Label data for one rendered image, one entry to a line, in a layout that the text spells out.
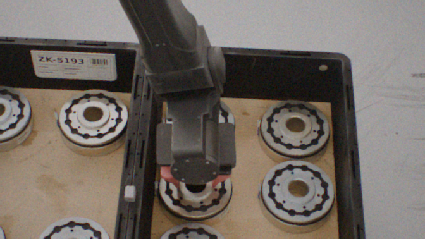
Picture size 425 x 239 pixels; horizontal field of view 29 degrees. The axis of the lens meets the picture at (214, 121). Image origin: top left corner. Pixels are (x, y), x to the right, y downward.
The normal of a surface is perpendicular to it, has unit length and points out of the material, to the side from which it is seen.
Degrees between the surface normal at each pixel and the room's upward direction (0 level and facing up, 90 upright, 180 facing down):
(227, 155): 0
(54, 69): 90
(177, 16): 76
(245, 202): 0
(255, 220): 0
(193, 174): 90
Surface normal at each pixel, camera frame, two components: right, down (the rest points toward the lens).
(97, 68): -0.04, 0.80
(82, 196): 0.04, -0.60
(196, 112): -0.21, -0.59
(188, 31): 0.92, -0.16
